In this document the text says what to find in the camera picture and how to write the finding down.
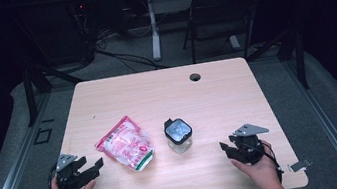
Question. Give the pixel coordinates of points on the person's right hand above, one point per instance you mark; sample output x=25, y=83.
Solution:
x=264, y=171

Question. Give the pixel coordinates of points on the glass jar with black lid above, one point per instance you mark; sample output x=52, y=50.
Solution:
x=178, y=133

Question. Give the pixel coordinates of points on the metal table bracket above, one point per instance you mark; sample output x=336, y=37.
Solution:
x=300, y=165

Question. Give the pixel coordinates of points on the black metal stand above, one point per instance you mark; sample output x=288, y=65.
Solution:
x=300, y=61
x=30, y=95

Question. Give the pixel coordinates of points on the black folding chair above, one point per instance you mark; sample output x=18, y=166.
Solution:
x=227, y=28

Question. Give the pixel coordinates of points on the pink and white plastic bag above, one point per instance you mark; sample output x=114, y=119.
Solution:
x=126, y=144

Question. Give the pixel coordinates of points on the white desk leg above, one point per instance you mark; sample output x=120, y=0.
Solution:
x=234, y=42
x=155, y=36

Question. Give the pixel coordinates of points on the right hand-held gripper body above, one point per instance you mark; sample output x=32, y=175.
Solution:
x=249, y=149

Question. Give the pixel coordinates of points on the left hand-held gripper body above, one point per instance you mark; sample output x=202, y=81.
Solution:
x=68, y=180

